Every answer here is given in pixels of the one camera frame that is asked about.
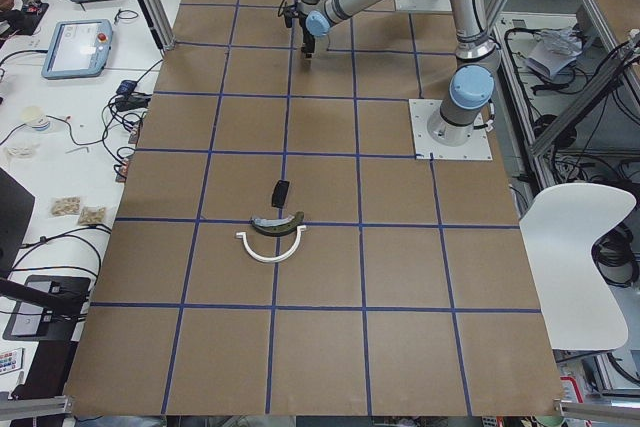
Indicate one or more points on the white plastic chair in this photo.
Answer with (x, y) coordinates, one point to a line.
(559, 230)

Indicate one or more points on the dark green brake shoe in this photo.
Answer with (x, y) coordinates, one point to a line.
(278, 227)

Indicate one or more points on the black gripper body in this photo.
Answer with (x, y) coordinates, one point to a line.
(307, 38)

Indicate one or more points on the white tape roll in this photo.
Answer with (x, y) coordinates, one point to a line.
(35, 118)

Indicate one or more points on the white curved plastic part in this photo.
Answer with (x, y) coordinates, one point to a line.
(271, 252)

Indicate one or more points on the near teach pendant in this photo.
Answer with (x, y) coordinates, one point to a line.
(78, 49)

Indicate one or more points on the black power adapter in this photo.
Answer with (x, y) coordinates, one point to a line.
(132, 101)

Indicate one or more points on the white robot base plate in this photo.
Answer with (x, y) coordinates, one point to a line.
(435, 139)

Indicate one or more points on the black brake pad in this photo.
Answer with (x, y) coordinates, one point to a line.
(279, 193)

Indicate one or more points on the bag of small parts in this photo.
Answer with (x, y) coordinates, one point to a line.
(92, 215)
(65, 206)

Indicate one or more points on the black camera stand base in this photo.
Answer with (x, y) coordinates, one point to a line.
(47, 308)

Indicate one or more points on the blue patterned small box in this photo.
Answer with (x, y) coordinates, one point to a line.
(126, 87)

